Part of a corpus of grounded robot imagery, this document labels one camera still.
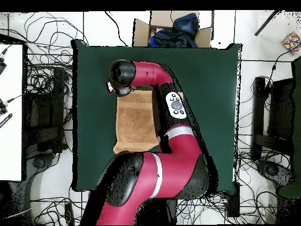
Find orange terry towel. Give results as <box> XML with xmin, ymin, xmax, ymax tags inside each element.
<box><xmin>113</xmin><ymin>90</ymin><xmax>184</xmax><ymax>155</ymax></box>

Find multicoloured patterned item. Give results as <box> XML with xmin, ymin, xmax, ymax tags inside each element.
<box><xmin>282</xmin><ymin>31</ymin><xmax>301</xmax><ymax>55</ymax></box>

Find brown cardboard box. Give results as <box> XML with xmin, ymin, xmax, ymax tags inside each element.
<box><xmin>132</xmin><ymin>10</ymin><xmax>213</xmax><ymax>48</ymax></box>

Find black equipment rack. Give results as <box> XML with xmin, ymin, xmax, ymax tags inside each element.
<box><xmin>251</xmin><ymin>76</ymin><xmax>296</xmax><ymax>161</ymax></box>
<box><xmin>23</xmin><ymin>68</ymin><xmax>71</xmax><ymax>154</ymax></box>

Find dark blue clothing pile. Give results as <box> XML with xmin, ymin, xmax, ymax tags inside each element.
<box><xmin>149</xmin><ymin>12</ymin><xmax>200</xmax><ymax>48</ymax></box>

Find white side table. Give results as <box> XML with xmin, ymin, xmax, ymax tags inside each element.
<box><xmin>0</xmin><ymin>43</ymin><xmax>24</xmax><ymax>182</ymax></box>

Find black stand foot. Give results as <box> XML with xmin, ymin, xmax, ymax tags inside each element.
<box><xmin>24</xmin><ymin>151</ymin><xmax>58</xmax><ymax>187</ymax></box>
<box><xmin>256</xmin><ymin>159</ymin><xmax>295</xmax><ymax>189</ymax></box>

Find dark green table cloth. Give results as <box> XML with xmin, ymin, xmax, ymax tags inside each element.
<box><xmin>72</xmin><ymin>39</ymin><xmax>242</xmax><ymax>195</ymax></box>

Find black device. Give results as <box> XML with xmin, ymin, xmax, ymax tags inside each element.
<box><xmin>0</xmin><ymin>98</ymin><xmax>9</xmax><ymax>115</ymax></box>
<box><xmin>0</xmin><ymin>55</ymin><xmax>8</xmax><ymax>75</ymax></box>

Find black slotted bar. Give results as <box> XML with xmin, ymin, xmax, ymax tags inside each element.
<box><xmin>0</xmin><ymin>113</ymin><xmax>13</xmax><ymax>129</ymax></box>

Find black power strip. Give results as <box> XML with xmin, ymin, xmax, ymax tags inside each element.
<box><xmin>64</xmin><ymin>202</ymin><xmax>75</xmax><ymax>225</ymax></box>
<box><xmin>227</xmin><ymin>182</ymin><xmax>241</xmax><ymax>218</ymax></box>

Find black metal bar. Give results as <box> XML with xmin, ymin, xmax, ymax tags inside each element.
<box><xmin>254</xmin><ymin>10</ymin><xmax>282</xmax><ymax>36</ymax></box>

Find green covered side table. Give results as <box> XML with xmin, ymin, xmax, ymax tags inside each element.
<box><xmin>277</xmin><ymin>56</ymin><xmax>301</xmax><ymax>198</ymax></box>

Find loose black floor cables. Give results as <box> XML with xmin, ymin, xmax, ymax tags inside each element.
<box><xmin>30</xmin><ymin>185</ymin><xmax>91</xmax><ymax>225</ymax></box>
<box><xmin>0</xmin><ymin>11</ymin><xmax>89</xmax><ymax>95</ymax></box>

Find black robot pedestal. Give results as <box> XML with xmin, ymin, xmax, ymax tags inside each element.
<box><xmin>136</xmin><ymin>198</ymin><xmax>178</xmax><ymax>225</ymax></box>

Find black cable tangle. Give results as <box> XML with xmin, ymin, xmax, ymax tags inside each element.
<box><xmin>176</xmin><ymin>131</ymin><xmax>283</xmax><ymax>224</ymax></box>

